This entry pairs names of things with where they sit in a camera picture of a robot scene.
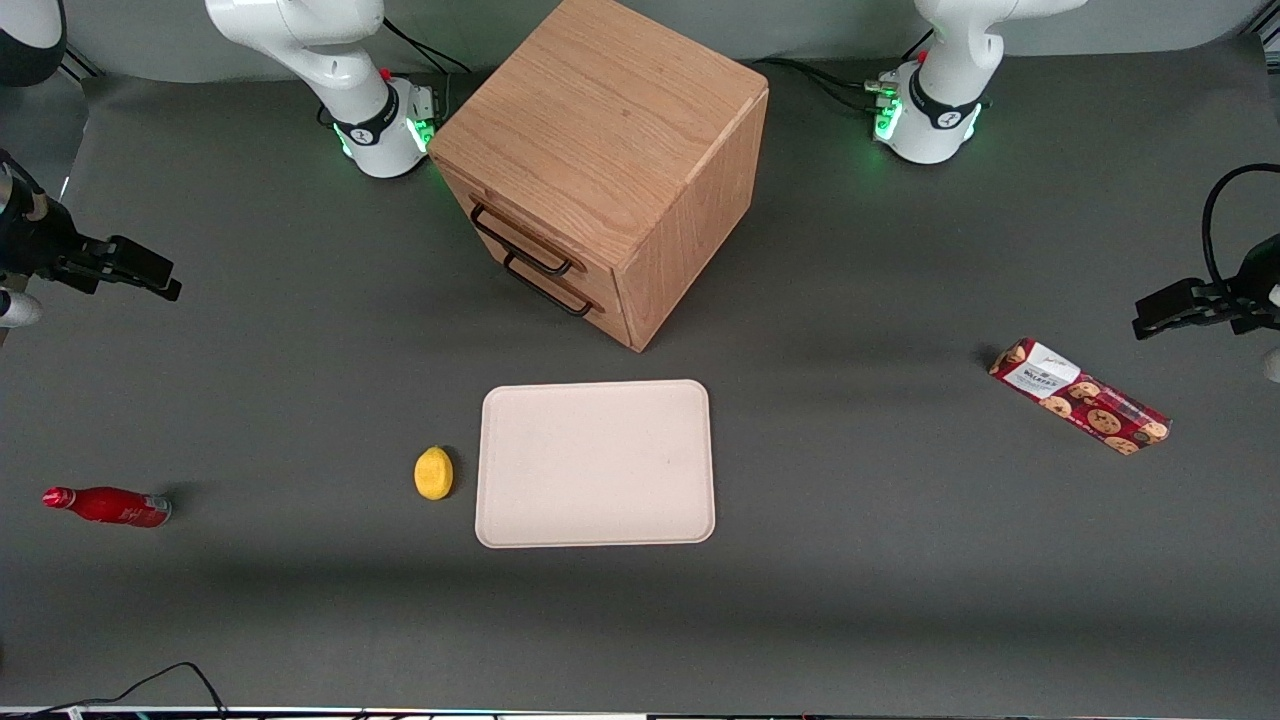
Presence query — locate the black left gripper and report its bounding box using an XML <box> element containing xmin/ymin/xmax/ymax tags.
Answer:
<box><xmin>1132</xmin><ymin>233</ymin><xmax>1280</xmax><ymax>342</ymax></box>

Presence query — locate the red bottle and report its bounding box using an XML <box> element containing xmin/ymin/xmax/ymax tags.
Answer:
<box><xmin>42</xmin><ymin>486</ymin><xmax>173</xmax><ymax>529</ymax></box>

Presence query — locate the black looped cable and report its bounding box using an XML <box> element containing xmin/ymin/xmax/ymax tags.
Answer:
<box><xmin>1201</xmin><ymin>162</ymin><xmax>1280</xmax><ymax>288</ymax></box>

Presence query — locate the wooden drawer with black handle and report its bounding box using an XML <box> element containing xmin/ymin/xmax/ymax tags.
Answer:
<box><xmin>438</xmin><ymin>163</ymin><xmax>613</xmax><ymax>296</ymax></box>
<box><xmin>478</xmin><ymin>225</ymin><xmax>631</xmax><ymax>344</ymax></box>

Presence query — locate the black left arm base cable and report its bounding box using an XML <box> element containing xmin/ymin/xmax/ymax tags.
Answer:
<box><xmin>752</xmin><ymin>28</ymin><xmax>936</xmax><ymax>117</ymax></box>

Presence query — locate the beige rectangular tray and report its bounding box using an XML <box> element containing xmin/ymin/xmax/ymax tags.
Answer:
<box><xmin>474</xmin><ymin>379</ymin><xmax>717</xmax><ymax>550</ymax></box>

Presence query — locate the red cookie box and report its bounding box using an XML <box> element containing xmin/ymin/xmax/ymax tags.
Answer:
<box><xmin>989</xmin><ymin>337</ymin><xmax>1172</xmax><ymax>457</ymax></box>

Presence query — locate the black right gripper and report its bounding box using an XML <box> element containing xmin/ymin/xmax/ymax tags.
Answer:
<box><xmin>0</xmin><ymin>150</ymin><xmax>184</xmax><ymax>302</ymax></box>

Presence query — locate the black arm base cable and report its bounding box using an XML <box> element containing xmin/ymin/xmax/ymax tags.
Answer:
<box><xmin>752</xmin><ymin>28</ymin><xmax>936</xmax><ymax>117</ymax></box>
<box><xmin>382</xmin><ymin>14</ymin><xmax>473</xmax><ymax>77</ymax></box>

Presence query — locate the yellow lemon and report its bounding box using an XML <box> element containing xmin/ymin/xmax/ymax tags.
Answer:
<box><xmin>414</xmin><ymin>446</ymin><xmax>455</xmax><ymax>501</ymax></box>

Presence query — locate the wooden drawer cabinet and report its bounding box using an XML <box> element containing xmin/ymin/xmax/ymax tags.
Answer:
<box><xmin>428</xmin><ymin>0</ymin><xmax>771</xmax><ymax>353</ymax></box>

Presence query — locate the black right arm base cable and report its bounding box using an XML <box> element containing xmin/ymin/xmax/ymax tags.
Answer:
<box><xmin>382</xmin><ymin>14</ymin><xmax>473</xmax><ymax>77</ymax></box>

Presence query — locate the thin black floor cable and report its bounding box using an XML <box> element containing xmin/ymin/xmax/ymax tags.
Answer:
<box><xmin>0</xmin><ymin>661</ymin><xmax>233</xmax><ymax>718</ymax></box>

